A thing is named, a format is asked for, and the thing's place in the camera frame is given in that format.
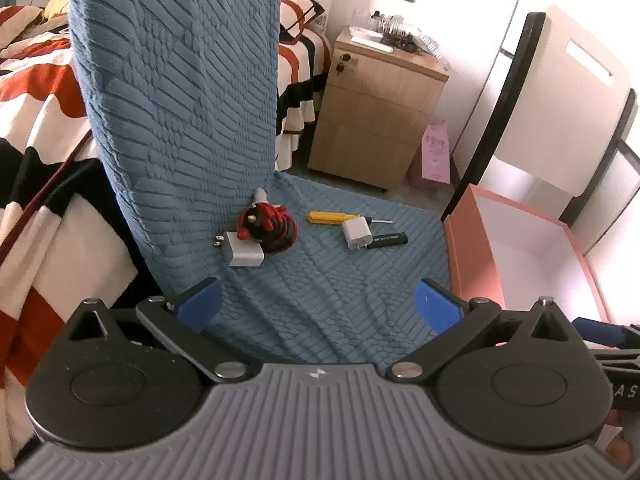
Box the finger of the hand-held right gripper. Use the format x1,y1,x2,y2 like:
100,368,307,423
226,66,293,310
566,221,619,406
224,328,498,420
592,347,640,376
572,316,640,350

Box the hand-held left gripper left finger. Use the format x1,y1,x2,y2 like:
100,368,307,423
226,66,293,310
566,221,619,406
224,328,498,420
67,277,249,382

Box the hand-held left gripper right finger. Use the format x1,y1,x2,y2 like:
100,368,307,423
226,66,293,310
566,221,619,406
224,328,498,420
387,279,573,381

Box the large white charger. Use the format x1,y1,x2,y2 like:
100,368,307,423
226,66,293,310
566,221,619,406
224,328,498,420
212,230,266,269

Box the black pen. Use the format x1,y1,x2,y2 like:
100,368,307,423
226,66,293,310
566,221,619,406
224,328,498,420
366,231,409,252

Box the red and black toy figure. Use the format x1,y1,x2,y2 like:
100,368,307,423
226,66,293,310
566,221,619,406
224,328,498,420
236,200,299,256

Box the small white charger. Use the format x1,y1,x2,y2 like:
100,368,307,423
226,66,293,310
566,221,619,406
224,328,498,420
341,216,375,251

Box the yellow screwdriver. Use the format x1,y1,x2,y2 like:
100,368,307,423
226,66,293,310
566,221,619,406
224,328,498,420
306,211,394,226

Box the person's right hand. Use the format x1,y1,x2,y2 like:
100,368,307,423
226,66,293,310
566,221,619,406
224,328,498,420
606,410,640,467

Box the pink paper bag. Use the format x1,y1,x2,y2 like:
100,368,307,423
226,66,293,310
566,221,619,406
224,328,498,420
410,120,453,189

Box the blue textured towel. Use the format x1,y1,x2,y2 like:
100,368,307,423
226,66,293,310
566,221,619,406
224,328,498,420
62,0,451,367

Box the wooden drawer cabinet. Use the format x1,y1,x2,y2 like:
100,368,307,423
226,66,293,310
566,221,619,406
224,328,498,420
307,27,450,193

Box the white flat object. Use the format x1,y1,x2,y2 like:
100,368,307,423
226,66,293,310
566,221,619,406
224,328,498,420
350,34,396,54

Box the beige chair with black frame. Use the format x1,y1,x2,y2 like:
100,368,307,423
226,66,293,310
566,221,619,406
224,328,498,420
440,5,640,257

